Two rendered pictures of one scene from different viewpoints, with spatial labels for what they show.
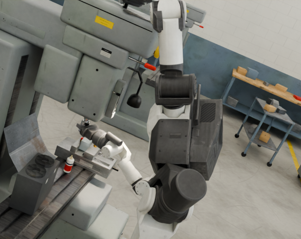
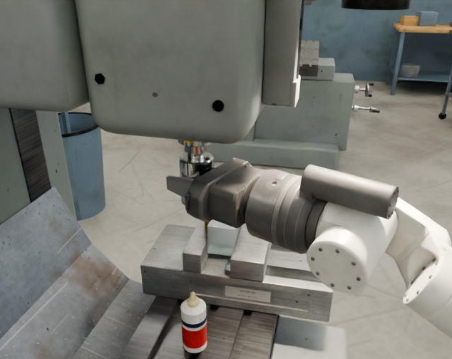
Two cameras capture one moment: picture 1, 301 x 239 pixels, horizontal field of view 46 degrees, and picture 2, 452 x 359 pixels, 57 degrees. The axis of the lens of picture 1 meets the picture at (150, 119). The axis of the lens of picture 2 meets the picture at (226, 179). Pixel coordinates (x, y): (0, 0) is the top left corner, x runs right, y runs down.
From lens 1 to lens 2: 140 cm
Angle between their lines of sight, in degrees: 9
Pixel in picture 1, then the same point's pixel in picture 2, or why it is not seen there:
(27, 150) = (56, 310)
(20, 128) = (5, 256)
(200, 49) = (334, 15)
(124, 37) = not seen: outside the picture
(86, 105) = (164, 75)
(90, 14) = not seen: outside the picture
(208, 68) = (355, 38)
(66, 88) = (43, 28)
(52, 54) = not seen: outside the picture
